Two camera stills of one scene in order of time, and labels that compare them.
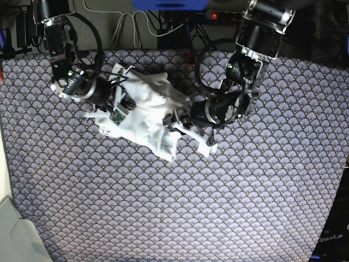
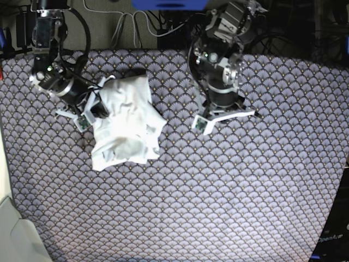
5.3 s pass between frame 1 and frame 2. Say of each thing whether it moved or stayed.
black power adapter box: stayed
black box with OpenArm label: stayed
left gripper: moved
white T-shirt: moved
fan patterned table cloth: stayed
